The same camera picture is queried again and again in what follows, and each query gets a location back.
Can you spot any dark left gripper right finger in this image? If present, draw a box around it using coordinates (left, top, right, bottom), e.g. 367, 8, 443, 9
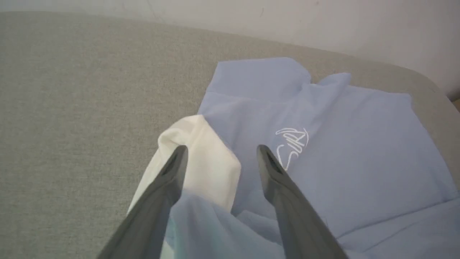
256, 145, 349, 259

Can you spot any light blue white garment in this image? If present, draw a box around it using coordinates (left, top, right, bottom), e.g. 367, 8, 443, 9
127, 57, 460, 259

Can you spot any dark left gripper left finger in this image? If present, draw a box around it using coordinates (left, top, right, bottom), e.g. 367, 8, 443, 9
96, 145, 189, 259

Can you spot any grey fabric sofa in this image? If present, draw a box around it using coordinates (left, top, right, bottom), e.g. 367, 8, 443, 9
0, 11, 460, 259

